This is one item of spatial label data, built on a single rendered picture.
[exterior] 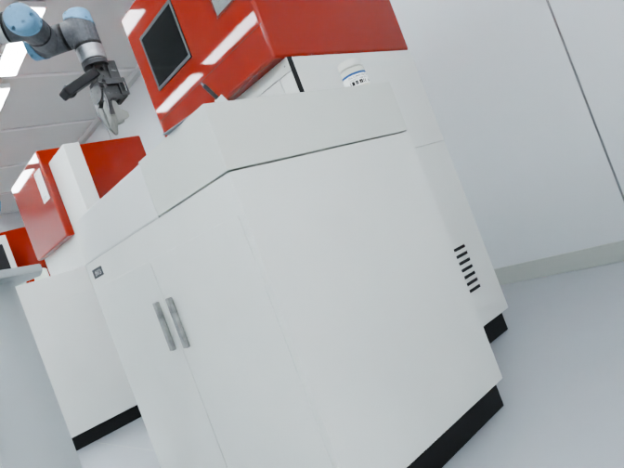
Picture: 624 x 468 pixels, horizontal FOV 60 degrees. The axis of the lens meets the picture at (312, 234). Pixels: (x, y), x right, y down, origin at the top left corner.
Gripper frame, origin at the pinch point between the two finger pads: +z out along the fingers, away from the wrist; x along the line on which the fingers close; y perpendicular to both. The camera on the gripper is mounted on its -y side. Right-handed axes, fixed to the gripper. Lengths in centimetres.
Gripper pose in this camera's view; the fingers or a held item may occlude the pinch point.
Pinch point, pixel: (112, 130)
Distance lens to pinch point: 162.1
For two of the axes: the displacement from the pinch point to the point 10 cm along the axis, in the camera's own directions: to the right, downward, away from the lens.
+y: 7.0, -2.6, 6.6
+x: -6.2, 2.4, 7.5
